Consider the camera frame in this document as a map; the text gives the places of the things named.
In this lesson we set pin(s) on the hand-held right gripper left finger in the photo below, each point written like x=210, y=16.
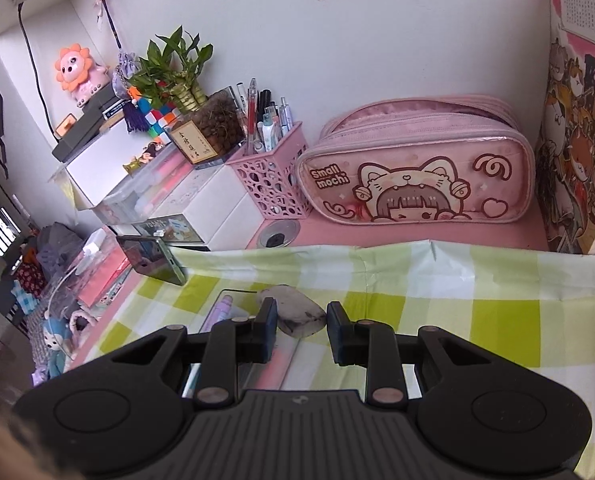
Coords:
x=267, y=332

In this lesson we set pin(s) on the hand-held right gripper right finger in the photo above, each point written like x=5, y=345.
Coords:
x=337, y=335

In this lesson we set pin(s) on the white eraser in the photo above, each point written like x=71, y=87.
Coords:
x=297, y=312

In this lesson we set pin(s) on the purple cartoon pen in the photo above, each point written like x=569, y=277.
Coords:
x=220, y=312

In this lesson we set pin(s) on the person's right forearm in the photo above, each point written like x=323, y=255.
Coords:
x=7, y=445

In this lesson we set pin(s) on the pink highlighter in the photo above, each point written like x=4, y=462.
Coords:
x=278, y=367

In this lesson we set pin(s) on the round metal desk grommet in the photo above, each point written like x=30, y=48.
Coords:
x=278, y=236

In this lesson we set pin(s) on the smartphone with green case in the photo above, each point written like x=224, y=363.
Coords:
x=150, y=260

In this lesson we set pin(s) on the white drawer organizer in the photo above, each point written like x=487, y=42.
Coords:
x=212, y=205

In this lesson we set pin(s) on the green white checked tablecloth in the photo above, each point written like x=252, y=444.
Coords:
x=477, y=300

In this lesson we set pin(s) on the pink perforated pen holder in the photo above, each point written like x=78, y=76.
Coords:
x=272, y=185

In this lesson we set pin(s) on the pink cartoon pencil case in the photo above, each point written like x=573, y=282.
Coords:
x=417, y=170

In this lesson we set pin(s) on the clear plastic storage box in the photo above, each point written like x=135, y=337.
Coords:
x=142, y=190

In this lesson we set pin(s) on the white charger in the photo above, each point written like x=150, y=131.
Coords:
x=95, y=251

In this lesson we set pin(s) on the calligraphy sign card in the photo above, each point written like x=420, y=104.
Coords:
x=191, y=142

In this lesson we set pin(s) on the clear glass vase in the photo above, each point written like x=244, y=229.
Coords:
x=222, y=130

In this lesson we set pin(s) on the blue white plush toy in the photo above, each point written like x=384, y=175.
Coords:
x=57, y=342

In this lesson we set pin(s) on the small golden figurine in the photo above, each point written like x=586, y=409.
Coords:
x=140, y=162

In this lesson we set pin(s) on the bunch of pens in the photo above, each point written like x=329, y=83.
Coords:
x=265, y=120

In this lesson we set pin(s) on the white cardboard box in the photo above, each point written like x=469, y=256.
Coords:
x=102, y=165

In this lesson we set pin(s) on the colourful puzzle cubes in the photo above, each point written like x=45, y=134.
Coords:
x=152, y=117

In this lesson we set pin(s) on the clear plastic folder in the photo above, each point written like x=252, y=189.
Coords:
x=70, y=187

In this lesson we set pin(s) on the flat black box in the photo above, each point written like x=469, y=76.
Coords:
x=85, y=130

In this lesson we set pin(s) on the lucky bamboo plant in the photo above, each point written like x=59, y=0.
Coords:
x=172, y=70

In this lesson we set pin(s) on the purple tassel pouch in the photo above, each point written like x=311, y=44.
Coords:
x=126, y=90

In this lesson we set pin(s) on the cartoon cat book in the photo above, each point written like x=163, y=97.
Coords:
x=577, y=135

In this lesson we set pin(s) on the pink lion toy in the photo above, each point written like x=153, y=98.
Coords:
x=80, y=75

